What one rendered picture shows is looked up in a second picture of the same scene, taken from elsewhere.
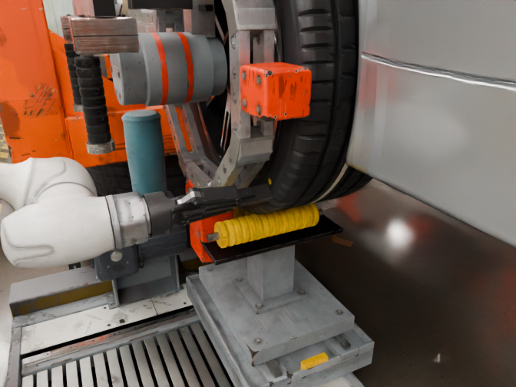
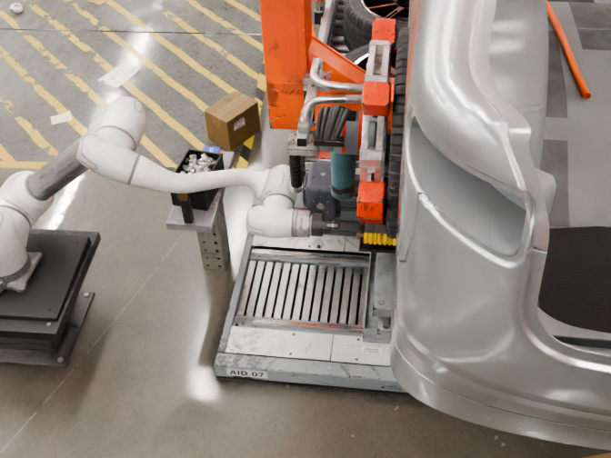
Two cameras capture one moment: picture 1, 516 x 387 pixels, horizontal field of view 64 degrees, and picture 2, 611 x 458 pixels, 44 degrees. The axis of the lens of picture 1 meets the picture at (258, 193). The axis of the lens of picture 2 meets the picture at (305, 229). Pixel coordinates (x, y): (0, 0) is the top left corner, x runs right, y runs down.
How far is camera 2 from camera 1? 1.80 m
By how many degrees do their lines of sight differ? 35
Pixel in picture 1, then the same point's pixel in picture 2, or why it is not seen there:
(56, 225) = (267, 223)
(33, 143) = (284, 110)
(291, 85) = (371, 207)
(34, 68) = (293, 64)
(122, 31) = (310, 149)
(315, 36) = (394, 183)
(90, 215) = (283, 222)
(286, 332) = not seen: hidden behind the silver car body
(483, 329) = not seen: hidden behind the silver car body
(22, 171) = (262, 180)
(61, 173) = (279, 186)
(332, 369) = not seen: hidden behind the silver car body
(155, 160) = (345, 168)
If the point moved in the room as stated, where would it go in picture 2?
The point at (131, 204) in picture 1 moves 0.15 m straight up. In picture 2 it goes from (303, 220) to (301, 184)
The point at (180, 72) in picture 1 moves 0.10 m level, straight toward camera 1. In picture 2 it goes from (353, 145) to (342, 164)
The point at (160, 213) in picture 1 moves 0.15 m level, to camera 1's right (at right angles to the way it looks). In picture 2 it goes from (316, 228) to (357, 245)
